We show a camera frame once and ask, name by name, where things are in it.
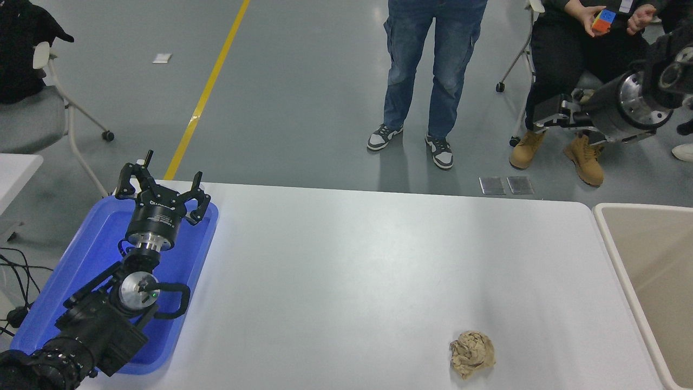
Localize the black cable bundle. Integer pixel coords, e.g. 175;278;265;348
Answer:
0;248;55;336

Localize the crumpled tan paper ball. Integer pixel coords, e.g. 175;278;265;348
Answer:
449;330;496;380

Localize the seated person's left hand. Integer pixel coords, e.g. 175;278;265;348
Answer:
627;4;657;36

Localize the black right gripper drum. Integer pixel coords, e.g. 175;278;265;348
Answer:
579;77;660;145

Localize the standing person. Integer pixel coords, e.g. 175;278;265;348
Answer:
367;0;488;170

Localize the seated person's right hand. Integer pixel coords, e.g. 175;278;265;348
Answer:
566;0;607;37

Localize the white side table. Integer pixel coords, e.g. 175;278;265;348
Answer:
0;154;44;242

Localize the seated person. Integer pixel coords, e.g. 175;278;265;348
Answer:
509;0;668;187

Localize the large pale bin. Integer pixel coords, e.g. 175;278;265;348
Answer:
592;203;693;390

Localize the colourful puzzle cube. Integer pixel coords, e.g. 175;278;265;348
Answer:
591;9;617;33

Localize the black garment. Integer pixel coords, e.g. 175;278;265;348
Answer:
0;0;75;105

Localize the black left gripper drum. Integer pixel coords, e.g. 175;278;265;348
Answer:
125;193;188;243

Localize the grey chair with white frame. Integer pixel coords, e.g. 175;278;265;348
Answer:
0;41;115;198

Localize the blue plastic tray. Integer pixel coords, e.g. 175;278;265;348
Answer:
10;195;220;375

